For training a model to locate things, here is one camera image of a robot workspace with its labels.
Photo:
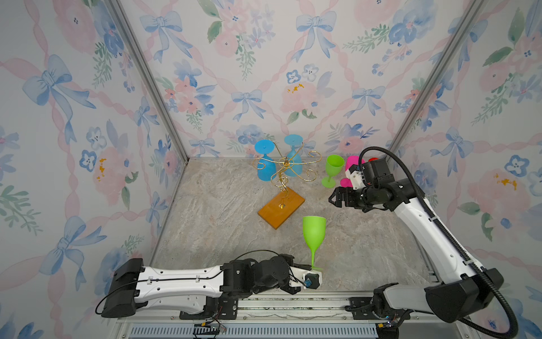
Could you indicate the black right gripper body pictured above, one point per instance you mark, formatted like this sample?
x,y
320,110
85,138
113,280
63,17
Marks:
x,y
360,198

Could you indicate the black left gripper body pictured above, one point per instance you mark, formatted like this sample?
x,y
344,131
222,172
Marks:
x,y
287,288

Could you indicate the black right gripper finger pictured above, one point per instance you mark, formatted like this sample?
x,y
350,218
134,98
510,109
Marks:
x,y
337,199
340,191

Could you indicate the pink wine glass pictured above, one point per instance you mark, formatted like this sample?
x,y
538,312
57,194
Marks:
x,y
352,160

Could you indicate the green wine glass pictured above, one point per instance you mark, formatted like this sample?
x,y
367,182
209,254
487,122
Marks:
x,y
314,228
334,165

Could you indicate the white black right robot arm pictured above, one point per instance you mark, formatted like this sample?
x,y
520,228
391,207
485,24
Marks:
x,y
463,285

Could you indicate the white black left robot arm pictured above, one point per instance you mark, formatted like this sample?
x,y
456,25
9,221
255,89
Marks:
x,y
195,293

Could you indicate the blue wine glass right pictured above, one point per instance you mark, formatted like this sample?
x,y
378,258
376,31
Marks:
x,y
296,143

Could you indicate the blue wine glass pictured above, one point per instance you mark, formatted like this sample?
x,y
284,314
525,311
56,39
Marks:
x,y
265,165
296,143

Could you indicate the blue wine glass left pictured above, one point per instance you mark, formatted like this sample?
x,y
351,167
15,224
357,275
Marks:
x,y
265,165

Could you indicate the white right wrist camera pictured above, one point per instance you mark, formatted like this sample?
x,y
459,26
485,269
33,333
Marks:
x,y
355,178

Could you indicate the aluminium rail base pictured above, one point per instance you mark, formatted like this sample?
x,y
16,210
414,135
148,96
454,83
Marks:
x,y
274,315

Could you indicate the gold wire rack wooden base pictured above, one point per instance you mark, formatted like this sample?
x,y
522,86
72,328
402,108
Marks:
x,y
287,201

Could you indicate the aluminium corner post right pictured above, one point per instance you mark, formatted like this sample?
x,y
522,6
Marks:
x,y
453,46

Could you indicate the aluminium corner post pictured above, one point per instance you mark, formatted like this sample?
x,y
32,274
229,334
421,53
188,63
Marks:
x,y
453,46
134,47

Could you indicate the aluminium corner post left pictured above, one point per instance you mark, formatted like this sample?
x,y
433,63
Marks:
x,y
134,47

